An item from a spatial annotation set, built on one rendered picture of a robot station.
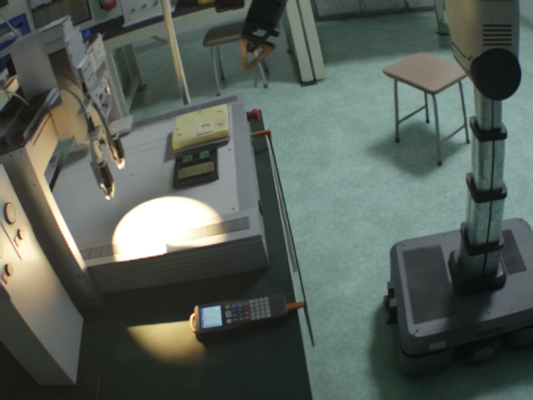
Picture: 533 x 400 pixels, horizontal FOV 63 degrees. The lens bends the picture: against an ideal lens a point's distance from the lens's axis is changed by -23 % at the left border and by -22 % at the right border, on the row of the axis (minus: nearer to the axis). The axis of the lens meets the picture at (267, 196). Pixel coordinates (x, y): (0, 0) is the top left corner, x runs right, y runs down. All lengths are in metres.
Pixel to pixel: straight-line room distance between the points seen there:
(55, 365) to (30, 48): 0.72
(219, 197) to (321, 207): 1.33
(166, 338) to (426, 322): 0.87
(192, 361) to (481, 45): 0.98
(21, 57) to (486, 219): 1.39
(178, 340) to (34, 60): 0.72
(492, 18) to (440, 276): 0.98
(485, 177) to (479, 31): 0.48
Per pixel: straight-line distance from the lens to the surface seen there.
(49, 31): 1.15
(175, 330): 1.16
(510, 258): 1.90
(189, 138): 1.48
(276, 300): 1.11
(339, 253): 2.32
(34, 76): 1.20
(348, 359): 1.93
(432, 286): 1.79
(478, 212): 1.57
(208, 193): 1.31
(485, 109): 1.40
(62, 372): 1.13
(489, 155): 1.47
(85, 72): 1.17
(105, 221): 1.36
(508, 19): 1.24
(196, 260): 1.19
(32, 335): 1.04
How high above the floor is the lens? 1.58
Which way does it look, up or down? 36 degrees down
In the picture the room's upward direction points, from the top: 14 degrees counter-clockwise
